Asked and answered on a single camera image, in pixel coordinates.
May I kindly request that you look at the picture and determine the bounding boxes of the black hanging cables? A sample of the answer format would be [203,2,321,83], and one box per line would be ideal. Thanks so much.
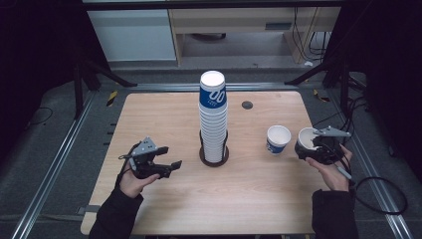
[292,7,330,64]

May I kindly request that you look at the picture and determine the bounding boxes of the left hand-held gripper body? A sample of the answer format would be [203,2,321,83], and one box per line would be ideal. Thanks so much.
[127,135,174,180]

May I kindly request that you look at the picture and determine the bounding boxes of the light wooden desk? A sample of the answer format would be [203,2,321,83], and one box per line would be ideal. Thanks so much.
[167,6,341,66]

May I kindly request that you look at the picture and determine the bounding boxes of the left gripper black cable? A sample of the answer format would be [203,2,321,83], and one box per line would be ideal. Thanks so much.
[113,141,142,189]

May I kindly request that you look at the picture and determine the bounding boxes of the person's left hand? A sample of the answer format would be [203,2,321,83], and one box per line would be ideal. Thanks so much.
[117,170,161,200]

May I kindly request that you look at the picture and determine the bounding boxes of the yellow black tape strip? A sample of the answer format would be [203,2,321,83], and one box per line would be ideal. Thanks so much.
[105,90,119,108]
[313,89,331,104]

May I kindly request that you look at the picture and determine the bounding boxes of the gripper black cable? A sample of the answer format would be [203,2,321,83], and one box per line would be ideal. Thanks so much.
[113,141,142,189]
[331,142,358,187]

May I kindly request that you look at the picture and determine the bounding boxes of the person's right hand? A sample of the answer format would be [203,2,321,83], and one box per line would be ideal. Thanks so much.
[305,143,353,193]

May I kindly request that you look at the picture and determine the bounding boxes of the black floor cable bundle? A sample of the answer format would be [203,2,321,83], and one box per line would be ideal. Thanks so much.
[313,94,371,142]

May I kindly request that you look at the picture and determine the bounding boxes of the white cabinet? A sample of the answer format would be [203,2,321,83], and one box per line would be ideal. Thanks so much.
[87,9,177,63]

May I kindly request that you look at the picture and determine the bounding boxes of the long metal floor rail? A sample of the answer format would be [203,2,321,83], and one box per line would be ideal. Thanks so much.
[9,91,98,239]
[326,90,415,239]

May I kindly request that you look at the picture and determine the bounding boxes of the brown cup holder black rods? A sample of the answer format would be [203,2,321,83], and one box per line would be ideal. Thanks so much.
[198,128,231,168]

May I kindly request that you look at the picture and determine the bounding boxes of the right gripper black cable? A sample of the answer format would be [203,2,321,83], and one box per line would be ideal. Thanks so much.
[331,142,358,187]

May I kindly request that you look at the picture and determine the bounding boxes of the black metal stand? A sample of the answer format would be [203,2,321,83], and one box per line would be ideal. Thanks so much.
[73,46,138,120]
[284,49,353,116]

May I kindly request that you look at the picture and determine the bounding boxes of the blue white paper cup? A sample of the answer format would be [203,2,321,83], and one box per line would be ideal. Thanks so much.
[295,126,324,161]
[266,124,293,156]

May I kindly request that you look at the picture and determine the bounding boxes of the black floor cable loop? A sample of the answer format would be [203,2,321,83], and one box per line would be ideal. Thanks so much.
[349,175,409,239]

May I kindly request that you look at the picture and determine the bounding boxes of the short metal floor rail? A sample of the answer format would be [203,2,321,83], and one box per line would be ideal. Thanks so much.
[127,82,302,94]

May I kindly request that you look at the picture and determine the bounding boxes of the thin black floor cable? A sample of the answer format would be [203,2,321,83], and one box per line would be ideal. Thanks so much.
[27,106,55,129]

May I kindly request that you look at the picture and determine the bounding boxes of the stack of white paper cups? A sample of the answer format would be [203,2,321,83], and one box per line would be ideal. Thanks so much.
[198,70,229,163]

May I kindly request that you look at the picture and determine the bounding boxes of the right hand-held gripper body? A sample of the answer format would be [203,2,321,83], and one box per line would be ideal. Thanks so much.
[312,125,352,166]

